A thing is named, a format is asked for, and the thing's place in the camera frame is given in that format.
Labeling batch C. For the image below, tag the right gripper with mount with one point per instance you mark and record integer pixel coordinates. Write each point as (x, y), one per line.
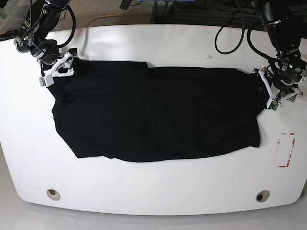
(63, 66)

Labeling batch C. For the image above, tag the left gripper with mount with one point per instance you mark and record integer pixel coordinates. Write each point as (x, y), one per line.
(275, 88)

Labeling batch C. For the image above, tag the black T-shirt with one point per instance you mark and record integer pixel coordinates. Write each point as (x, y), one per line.
(129, 111)

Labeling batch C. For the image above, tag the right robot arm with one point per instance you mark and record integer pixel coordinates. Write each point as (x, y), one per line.
(42, 17)

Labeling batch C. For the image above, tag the red tape rectangle marking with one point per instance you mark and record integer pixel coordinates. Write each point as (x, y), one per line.
(284, 149)

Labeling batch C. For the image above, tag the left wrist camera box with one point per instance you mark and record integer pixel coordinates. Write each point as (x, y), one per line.
(272, 104)

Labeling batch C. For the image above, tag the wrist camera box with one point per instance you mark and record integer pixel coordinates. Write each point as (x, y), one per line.
(272, 104)
(46, 81)

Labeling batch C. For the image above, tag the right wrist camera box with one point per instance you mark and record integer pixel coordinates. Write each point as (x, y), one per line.
(46, 81)

